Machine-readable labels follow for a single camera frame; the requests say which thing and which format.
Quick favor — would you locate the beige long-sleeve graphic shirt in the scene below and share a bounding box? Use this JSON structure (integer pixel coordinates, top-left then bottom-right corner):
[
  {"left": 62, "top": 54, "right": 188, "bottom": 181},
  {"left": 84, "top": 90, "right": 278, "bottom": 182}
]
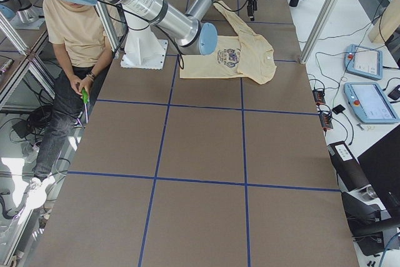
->
[{"left": 179, "top": 2, "right": 276, "bottom": 84}]

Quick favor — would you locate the far blue teach pendant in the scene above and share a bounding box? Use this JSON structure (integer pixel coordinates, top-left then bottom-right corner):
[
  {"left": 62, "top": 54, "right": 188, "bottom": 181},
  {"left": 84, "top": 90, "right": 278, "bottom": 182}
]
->
[{"left": 344, "top": 44, "right": 383, "bottom": 80}]

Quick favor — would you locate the blue teach pendant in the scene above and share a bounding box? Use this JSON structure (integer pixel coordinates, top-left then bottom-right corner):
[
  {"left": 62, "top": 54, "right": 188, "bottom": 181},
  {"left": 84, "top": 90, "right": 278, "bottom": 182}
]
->
[
  {"left": 344, "top": 44, "right": 383, "bottom": 80},
  {"left": 344, "top": 83, "right": 399, "bottom": 124}
]

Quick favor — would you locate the near blue teach pendant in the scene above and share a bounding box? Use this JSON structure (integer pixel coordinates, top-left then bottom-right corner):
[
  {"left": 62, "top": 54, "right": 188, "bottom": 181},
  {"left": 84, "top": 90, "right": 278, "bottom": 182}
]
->
[{"left": 344, "top": 83, "right": 399, "bottom": 124}]

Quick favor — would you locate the seated person in beige shirt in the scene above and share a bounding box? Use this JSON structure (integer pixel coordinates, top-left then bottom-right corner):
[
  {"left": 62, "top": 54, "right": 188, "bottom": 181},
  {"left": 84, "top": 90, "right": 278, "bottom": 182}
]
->
[{"left": 26, "top": 0, "right": 113, "bottom": 209}]

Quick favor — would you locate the brown table mat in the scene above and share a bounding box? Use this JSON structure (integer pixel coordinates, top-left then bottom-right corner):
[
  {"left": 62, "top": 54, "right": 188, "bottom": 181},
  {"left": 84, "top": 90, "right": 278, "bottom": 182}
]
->
[{"left": 31, "top": 0, "right": 358, "bottom": 266}]

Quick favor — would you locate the black box device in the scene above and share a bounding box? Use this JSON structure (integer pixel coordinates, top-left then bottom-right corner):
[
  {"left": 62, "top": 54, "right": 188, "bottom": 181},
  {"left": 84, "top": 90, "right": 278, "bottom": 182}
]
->
[{"left": 327, "top": 141, "right": 370, "bottom": 191}]

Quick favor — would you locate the black monitor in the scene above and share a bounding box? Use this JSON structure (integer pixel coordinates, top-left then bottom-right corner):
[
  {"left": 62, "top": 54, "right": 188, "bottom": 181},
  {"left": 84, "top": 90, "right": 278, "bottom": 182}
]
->
[{"left": 357, "top": 126, "right": 400, "bottom": 216}]

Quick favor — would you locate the aluminium frame post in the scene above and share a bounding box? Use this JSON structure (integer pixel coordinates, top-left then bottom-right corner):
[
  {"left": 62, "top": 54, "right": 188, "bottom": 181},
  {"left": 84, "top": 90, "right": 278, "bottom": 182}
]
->
[{"left": 299, "top": 0, "right": 338, "bottom": 64}]

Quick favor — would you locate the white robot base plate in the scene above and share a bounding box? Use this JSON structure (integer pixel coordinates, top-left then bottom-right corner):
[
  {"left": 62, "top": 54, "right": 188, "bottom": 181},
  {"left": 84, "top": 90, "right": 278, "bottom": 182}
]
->
[{"left": 121, "top": 28, "right": 168, "bottom": 70}]

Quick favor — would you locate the green-handled tool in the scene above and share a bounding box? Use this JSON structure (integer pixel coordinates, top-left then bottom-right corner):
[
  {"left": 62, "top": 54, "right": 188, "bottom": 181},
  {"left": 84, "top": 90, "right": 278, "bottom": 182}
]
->
[{"left": 81, "top": 88, "right": 89, "bottom": 123}]

